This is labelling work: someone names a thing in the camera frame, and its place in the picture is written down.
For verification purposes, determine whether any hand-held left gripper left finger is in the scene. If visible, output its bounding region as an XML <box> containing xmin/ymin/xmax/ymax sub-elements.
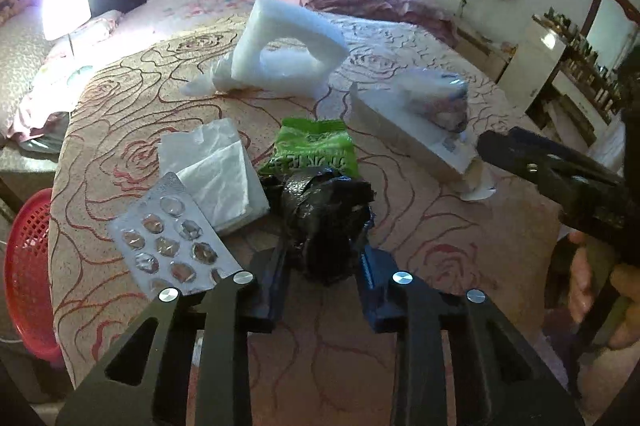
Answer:
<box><xmin>55</xmin><ymin>248</ymin><xmax>291</xmax><ymax>426</ymax></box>

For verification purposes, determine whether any long white cardboard box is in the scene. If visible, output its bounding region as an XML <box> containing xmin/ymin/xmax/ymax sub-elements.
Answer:
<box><xmin>348</xmin><ymin>80</ymin><xmax>483</xmax><ymax>187</ymax></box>

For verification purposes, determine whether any black plastic bag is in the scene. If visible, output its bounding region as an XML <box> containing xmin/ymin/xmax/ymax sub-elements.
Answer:
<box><xmin>260</xmin><ymin>171</ymin><xmax>376</xmax><ymax>284</ymax></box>

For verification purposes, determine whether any white foam piece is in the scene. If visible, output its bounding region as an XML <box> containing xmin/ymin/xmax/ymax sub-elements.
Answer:
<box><xmin>231</xmin><ymin>0</ymin><xmax>348</xmax><ymax>99</ymax></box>

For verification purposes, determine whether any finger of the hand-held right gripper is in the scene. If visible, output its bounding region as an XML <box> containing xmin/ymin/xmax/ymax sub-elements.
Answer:
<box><xmin>476</xmin><ymin>131</ymin><xmax>571</xmax><ymax>207</ymax></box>
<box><xmin>507</xmin><ymin>127</ymin><xmax>626</xmax><ymax>191</ymax></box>

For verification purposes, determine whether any silver blister pack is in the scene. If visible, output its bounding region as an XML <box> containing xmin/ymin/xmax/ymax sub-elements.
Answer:
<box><xmin>107</xmin><ymin>172</ymin><xmax>246</xmax><ymax>297</ymax></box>

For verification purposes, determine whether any green snack packet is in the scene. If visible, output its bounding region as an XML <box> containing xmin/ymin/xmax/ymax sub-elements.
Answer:
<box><xmin>257</xmin><ymin>117</ymin><xmax>358</xmax><ymax>179</ymax></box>

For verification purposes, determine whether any person's right hand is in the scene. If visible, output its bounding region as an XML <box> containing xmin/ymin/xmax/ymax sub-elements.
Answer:
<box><xmin>567</xmin><ymin>230</ymin><xmax>640</xmax><ymax>349</ymax></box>

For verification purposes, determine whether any white cabinet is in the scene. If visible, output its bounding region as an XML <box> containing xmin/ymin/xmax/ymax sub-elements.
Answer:
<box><xmin>497</xmin><ymin>23</ymin><xmax>573</xmax><ymax>117</ymax></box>

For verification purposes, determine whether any wooden framed mirror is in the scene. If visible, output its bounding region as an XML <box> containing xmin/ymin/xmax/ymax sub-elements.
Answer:
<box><xmin>582</xmin><ymin>0</ymin><xmax>640</xmax><ymax>71</ymax></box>

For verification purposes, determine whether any white shade table lamp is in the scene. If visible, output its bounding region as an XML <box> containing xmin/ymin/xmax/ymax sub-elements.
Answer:
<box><xmin>41</xmin><ymin>0</ymin><xmax>96</xmax><ymax>86</ymax></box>

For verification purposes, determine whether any white floral pillow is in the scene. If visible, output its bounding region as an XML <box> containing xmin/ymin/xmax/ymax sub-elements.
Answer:
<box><xmin>10</xmin><ymin>10</ymin><xmax>121</xmax><ymax>141</ymax></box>

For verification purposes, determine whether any clear plastic bag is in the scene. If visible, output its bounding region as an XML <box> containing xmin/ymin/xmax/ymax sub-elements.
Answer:
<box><xmin>182</xmin><ymin>54</ymin><xmax>241</xmax><ymax>97</ymax></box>

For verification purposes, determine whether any dresser with bottles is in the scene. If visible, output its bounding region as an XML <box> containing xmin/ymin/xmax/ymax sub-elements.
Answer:
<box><xmin>530</xmin><ymin>6</ymin><xmax>631</xmax><ymax>147</ymax></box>

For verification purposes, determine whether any clear plastic wrap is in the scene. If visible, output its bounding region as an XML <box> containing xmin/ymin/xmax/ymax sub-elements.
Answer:
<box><xmin>400</xmin><ymin>68</ymin><xmax>471</xmax><ymax>134</ymax></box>

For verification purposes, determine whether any red plastic basket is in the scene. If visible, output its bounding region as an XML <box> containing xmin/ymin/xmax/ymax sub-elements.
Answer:
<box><xmin>2</xmin><ymin>188</ymin><xmax>66</xmax><ymax>362</ymax></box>

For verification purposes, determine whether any white tissue sheet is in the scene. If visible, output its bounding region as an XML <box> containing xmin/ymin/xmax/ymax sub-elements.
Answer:
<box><xmin>157</xmin><ymin>118</ymin><xmax>246</xmax><ymax>179</ymax></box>

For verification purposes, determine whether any beige patterned headboard cushion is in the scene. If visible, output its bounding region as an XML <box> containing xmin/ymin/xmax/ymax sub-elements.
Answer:
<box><xmin>0</xmin><ymin>6</ymin><xmax>56</xmax><ymax>107</ymax></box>

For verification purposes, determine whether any pink floral bedsheet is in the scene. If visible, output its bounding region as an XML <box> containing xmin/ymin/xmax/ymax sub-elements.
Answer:
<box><xmin>10</xmin><ymin>0</ymin><xmax>281</xmax><ymax>56</ymax></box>

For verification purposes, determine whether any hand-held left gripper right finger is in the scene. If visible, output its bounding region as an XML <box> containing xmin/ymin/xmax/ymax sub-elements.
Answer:
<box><xmin>356</xmin><ymin>243</ymin><xmax>586</xmax><ymax>426</ymax></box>

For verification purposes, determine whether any rose patterned blanket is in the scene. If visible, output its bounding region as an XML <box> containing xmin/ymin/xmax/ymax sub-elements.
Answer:
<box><xmin>50</xmin><ymin>13</ymin><xmax>571</xmax><ymax>426</ymax></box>

